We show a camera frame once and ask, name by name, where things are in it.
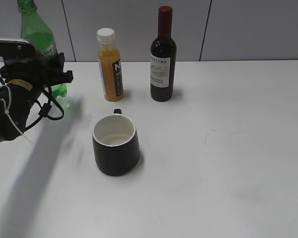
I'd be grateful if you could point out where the dark red wine bottle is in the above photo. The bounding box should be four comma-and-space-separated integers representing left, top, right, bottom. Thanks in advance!
150, 6, 177, 102

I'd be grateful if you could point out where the green sprite bottle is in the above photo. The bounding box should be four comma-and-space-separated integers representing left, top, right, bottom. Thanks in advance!
16, 0, 68, 98

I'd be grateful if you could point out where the white zip tie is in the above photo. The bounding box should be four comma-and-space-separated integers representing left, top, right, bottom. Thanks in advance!
0, 85, 33, 144

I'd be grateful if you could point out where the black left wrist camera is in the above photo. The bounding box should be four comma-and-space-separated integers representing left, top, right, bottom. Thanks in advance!
0, 38, 36, 64

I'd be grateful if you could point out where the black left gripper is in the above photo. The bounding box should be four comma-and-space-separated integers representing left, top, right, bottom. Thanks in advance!
0, 52, 73, 102

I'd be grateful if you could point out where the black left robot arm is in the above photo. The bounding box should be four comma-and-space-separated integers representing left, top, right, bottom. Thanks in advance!
0, 53, 74, 142

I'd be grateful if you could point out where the black mug white inside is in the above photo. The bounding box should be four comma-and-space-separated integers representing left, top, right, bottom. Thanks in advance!
92, 109, 141, 176

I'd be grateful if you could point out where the orange juice bottle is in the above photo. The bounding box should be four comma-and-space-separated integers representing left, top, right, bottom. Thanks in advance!
96, 28, 124, 102

